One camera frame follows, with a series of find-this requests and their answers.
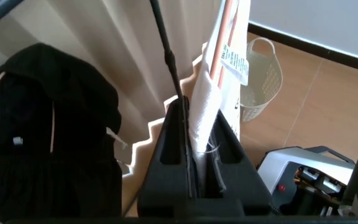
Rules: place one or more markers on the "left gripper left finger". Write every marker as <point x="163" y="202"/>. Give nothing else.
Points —
<point x="163" y="193"/>

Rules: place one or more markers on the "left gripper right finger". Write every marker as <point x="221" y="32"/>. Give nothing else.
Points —
<point x="247" y="193"/>

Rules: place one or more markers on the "white garment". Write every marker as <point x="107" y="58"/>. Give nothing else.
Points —
<point x="204" y="102"/>

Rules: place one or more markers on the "black garment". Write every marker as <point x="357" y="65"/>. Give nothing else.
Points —
<point x="73" y="93"/>

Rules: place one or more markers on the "white laundry basket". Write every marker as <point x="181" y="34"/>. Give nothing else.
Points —
<point x="269" y="77"/>

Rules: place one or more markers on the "black clothes rack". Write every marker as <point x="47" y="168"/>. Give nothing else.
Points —
<point x="169" y="59"/>

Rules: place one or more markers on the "beige curtain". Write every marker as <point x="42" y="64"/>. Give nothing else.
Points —
<point x="104" y="37"/>

